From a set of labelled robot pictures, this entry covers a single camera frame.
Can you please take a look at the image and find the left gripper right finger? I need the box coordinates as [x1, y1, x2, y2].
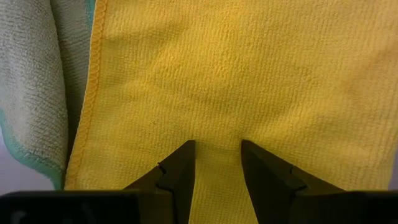
[241, 139, 345, 224]

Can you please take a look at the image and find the pale green microfiber towel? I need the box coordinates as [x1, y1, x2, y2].
[0, 0, 96, 190]

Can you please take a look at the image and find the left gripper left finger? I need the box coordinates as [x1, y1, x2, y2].
[124, 139, 197, 224]

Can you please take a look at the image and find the yellow microfiber towel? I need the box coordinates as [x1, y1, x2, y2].
[63, 0, 398, 224]

